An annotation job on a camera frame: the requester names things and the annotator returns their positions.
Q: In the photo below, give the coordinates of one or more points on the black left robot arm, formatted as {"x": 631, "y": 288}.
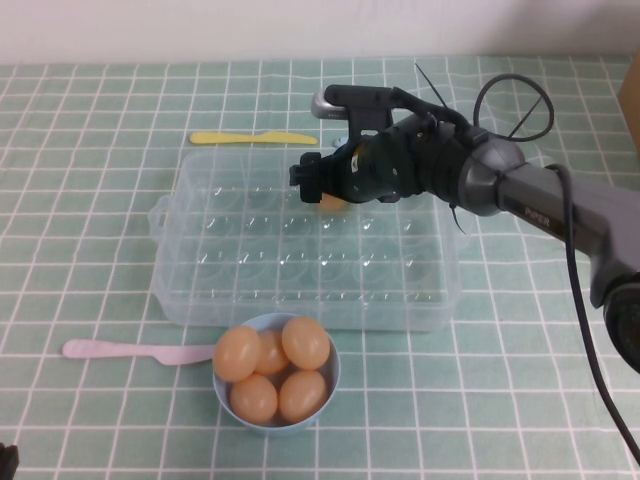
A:
{"x": 7, "y": 462}

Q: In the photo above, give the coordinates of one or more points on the green checked tablecloth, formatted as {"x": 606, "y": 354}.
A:
{"x": 500, "y": 375}

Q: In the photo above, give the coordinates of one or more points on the yellow plastic knife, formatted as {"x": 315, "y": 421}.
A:
{"x": 225, "y": 138}

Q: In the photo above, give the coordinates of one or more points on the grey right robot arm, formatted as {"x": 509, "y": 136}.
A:
{"x": 550, "y": 200}

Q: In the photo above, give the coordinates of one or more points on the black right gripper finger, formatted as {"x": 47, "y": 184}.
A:
{"x": 315, "y": 160}
{"x": 310, "y": 187}

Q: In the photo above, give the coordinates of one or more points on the transparent plastic egg box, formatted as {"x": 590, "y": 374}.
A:
{"x": 250, "y": 280}

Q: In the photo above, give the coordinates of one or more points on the brown cardboard box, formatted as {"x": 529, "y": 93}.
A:
{"x": 631, "y": 110}

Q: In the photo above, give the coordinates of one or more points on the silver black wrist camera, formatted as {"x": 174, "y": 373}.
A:
{"x": 360, "y": 95}

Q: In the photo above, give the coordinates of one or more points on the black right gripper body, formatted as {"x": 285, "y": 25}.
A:
{"x": 385, "y": 165}

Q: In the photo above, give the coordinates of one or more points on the light blue plastic fork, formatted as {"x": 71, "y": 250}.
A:
{"x": 341, "y": 142}

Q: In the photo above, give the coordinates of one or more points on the pink plastic knife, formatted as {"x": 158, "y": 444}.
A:
{"x": 125, "y": 350}

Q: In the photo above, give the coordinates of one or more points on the brown egg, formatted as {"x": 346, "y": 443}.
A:
{"x": 272, "y": 357}
{"x": 253, "y": 398}
{"x": 332, "y": 204}
{"x": 302, "y": 396}
{"x": 305, "y": 343}
{"x": 236, "y": 354}

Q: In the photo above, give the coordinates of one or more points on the light blue bowl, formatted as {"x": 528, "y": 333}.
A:
{"x": 272, "y": 431}

